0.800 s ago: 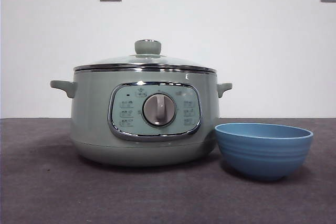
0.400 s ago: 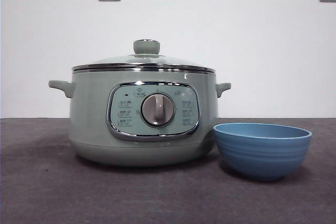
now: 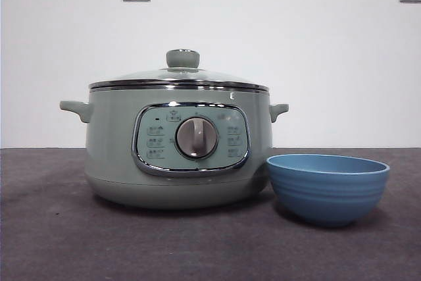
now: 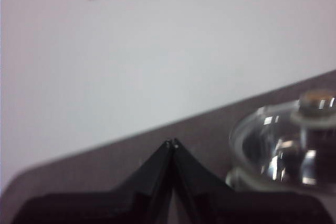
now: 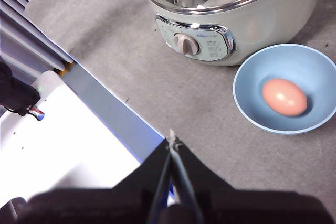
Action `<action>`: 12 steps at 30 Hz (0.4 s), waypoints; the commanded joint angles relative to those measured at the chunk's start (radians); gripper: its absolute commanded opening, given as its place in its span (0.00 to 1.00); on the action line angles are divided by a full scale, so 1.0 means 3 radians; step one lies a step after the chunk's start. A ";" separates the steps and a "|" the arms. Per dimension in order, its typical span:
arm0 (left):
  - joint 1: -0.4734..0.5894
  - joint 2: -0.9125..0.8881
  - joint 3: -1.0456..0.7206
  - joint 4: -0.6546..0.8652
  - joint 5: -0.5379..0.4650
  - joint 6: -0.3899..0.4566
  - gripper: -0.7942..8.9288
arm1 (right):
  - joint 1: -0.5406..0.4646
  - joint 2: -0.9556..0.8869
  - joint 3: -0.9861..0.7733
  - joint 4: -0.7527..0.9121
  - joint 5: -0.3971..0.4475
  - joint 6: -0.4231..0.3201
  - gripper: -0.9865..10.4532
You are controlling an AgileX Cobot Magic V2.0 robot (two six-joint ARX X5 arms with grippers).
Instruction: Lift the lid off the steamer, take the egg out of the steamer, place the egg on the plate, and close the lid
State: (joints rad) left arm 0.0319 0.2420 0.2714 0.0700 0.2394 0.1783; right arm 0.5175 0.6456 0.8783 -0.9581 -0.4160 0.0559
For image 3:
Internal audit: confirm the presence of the glass lid with green knob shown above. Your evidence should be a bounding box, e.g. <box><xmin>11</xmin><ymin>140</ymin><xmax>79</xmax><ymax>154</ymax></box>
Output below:
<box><xmin>88</xmin><ymin>48</ymin><xmax>270</xmax><ymax>93</ymax></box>

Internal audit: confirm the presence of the pale green electric steamer pot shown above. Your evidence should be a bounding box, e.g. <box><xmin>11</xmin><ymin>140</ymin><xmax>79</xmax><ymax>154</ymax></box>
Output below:
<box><xmin>59</xmin><ymin>85</ymin><xmax>290</xmax><ymax>210</ymax></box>

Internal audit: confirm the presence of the grey round control dial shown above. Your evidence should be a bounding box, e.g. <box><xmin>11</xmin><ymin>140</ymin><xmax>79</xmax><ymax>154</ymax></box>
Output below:
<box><xmin>176</xmin><ymin>116</ymin><xmax>219</xmax><ymax>159</ymax></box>

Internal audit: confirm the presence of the blue ribbed bowl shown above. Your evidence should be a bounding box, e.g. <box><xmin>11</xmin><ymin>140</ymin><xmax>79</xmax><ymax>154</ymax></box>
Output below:
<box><xmin>265</xmin><ymin>153</ymin><xmax>391</xmax><ymax>228</ymax></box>

